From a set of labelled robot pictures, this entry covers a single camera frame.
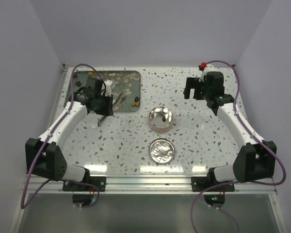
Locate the round silver tin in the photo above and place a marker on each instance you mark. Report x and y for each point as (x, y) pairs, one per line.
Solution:
(155, 122)

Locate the green floral metal tray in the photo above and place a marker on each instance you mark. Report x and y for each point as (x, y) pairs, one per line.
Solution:
(126, 82)

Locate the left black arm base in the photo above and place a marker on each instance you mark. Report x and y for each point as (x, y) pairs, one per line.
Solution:
(92, 183)

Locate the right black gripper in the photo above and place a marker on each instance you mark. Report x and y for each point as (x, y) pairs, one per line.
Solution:
(192, 83)

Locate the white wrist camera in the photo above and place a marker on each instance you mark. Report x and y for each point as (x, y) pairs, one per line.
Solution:
(109, 86)
(205, 68)

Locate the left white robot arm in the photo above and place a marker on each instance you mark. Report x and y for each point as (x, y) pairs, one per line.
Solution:
(44, 156)

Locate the embossed silver tin lid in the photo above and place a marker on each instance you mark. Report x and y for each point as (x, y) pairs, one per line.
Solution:
(161, 151)

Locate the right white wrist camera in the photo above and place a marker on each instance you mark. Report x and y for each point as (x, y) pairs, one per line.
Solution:
(205, 68)

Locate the aluminium mounting rail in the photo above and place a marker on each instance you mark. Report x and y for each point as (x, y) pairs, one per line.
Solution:
(169, 184)

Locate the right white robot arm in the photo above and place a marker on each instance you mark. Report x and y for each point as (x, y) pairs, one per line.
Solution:
(255, 160)

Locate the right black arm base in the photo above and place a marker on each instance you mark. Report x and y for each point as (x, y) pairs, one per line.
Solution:
(201, 183)

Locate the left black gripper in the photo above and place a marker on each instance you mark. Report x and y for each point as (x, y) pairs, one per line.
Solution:
(107, 110)

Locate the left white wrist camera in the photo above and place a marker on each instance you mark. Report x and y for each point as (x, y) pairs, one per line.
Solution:
(109, 86)

